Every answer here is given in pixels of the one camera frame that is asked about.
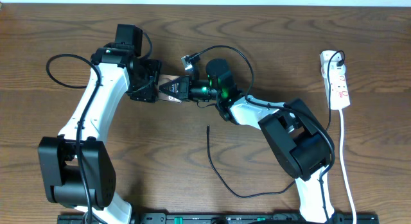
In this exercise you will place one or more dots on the white power strip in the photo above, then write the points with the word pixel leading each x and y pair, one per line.
pixel 333 72

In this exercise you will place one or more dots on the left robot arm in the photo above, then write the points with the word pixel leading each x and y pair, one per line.
pixel 76 168

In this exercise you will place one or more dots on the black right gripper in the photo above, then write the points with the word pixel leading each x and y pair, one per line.
pixel 185 88

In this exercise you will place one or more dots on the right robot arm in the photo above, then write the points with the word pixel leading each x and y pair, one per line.
pixel 300 144

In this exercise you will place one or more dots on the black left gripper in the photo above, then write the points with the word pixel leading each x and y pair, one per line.
pixel 148 92

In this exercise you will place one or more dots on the Galaxy S25 Ultra smartphone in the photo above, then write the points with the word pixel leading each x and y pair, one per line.
pixel 164 78

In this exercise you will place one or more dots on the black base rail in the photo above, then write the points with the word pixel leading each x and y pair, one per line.
pixel 161 218

